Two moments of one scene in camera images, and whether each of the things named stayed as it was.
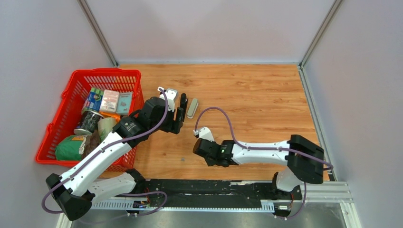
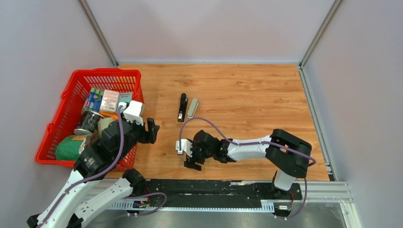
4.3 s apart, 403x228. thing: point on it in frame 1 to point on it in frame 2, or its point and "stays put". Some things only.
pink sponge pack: x=109 y=100 stays put
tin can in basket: x=90 y=120 stays put
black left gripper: x=175 y=127 to x=148 y=137
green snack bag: x=70 y=147 stays put
